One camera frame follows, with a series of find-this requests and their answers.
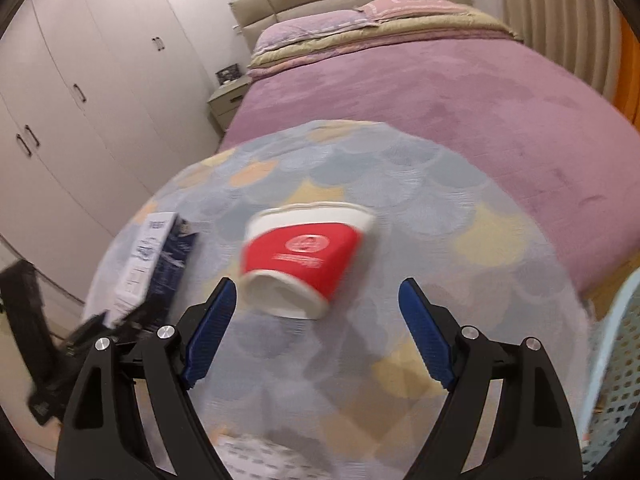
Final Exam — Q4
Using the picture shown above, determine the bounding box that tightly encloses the bed with purple sheet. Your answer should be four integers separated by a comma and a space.
217, 37, 640, 296

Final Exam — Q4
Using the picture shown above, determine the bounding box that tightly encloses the red paper cup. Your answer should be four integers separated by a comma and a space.
240, 201, 376, 321

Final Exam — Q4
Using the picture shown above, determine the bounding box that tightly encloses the white wardrobe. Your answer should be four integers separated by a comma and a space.
0, 0, 221, 306

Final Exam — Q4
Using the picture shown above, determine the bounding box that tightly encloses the dark blue milk carton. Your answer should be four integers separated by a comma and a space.
112, 212, 199, 328

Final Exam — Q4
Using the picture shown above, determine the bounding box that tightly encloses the beige nightstand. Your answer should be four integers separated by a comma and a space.
207, 74, 252, 136

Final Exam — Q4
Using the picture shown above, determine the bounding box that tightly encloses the pink pillow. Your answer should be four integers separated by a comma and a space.
357, 0, 476, 23

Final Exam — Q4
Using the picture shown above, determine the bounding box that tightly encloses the purple pillow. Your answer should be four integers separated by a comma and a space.
251, 10, 378, 58

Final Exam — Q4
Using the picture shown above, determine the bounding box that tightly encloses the light blue plastic basket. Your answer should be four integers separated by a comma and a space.
580, 265, 640, 476

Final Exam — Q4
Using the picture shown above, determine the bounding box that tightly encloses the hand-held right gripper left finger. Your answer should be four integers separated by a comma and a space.
54, 277, 238, 480

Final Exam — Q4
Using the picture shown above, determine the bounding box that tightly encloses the beige curtain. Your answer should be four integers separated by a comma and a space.
495, 0, 626, 106

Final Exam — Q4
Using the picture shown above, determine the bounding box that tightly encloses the orange curtain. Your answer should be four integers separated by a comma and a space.
612, 10, 640, 128

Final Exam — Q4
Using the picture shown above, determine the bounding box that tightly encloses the small dark frame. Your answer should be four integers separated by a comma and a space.
215, 62, 244, 86

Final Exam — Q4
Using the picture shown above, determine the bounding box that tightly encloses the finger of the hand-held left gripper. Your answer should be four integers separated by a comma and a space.
57, 307, 121, 357
120, 295, 177, 336

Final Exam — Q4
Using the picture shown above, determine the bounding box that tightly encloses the folded beige quilt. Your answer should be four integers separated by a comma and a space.
248, 10, 523, 78

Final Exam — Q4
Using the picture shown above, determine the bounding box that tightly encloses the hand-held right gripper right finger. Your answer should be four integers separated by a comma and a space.
398, 277, 586, 480

